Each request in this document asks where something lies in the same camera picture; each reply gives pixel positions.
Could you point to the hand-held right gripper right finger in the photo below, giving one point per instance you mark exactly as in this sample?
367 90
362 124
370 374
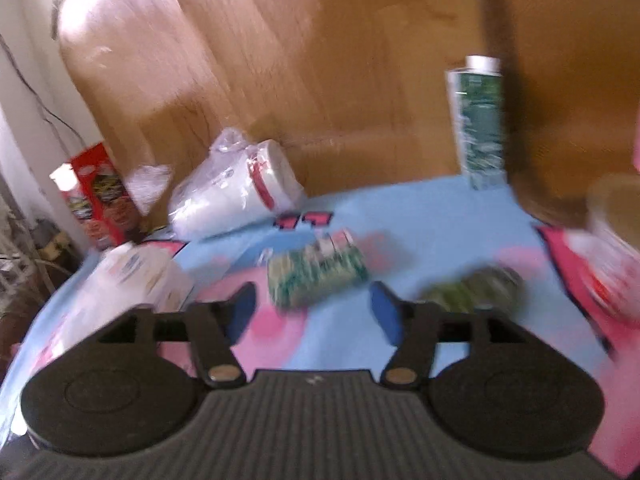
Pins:
386 312

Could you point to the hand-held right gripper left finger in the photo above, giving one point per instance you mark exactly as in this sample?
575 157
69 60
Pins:
241 307

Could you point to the green and white can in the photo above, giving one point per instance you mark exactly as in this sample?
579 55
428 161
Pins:
315 270

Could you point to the olive green round item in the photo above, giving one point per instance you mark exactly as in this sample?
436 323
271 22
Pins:
475 285

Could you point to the printed blue blanket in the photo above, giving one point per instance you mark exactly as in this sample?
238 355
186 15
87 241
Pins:
350 220

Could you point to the white tissue pack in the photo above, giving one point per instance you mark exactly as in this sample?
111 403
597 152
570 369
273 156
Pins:
135 280

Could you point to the clear bag of white cups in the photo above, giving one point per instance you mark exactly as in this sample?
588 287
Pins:
235 185

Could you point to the crumpled clear plastic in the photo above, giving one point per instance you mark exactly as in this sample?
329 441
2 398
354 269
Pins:
147 182

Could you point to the red snack packet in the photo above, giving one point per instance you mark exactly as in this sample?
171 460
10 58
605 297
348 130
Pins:
100 200

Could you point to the green and white carton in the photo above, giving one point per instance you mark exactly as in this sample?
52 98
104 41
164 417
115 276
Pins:
477 120

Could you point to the beige and white packet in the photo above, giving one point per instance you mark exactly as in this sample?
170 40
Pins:
615 240

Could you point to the wooden headboard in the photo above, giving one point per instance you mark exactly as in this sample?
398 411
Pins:
325 60

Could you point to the dark brown board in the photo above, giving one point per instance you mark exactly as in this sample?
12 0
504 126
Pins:
565 85

